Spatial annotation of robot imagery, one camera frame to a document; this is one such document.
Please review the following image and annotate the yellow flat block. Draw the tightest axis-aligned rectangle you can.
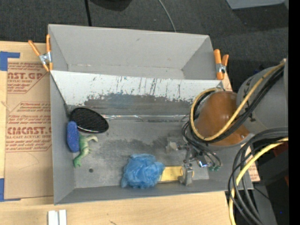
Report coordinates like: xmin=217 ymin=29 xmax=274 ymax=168
xmin=159 ymin=165 xmax=184 ymax=183

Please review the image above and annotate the small cream lump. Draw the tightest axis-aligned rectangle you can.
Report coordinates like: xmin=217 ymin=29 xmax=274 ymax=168
xmin=165 ymin=141 xmax=178 ymax=153

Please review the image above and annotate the blue crumpled cloth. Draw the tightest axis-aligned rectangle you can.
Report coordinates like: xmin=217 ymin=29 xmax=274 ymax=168
xmin=120 ymin=153 xmax=166 ymax=189

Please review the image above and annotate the grey metal bin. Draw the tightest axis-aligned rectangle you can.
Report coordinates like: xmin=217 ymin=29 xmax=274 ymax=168
xmin=47 ymin=24 xmax=255 ymax=205

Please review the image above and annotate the green toy dinosaur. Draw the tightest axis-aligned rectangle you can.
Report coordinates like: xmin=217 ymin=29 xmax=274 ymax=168
xmin=73 ymin=135 xmax=98 ymax=168

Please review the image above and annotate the blue sponge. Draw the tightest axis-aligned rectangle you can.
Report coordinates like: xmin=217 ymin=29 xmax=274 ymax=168
xmin=66 ymin=121 xmax=81 ymax=153

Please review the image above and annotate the brown cardboard board, red print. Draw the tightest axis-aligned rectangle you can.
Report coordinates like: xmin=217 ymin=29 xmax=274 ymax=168
xmin=0 ymin=40 xmax=260 ymax=203

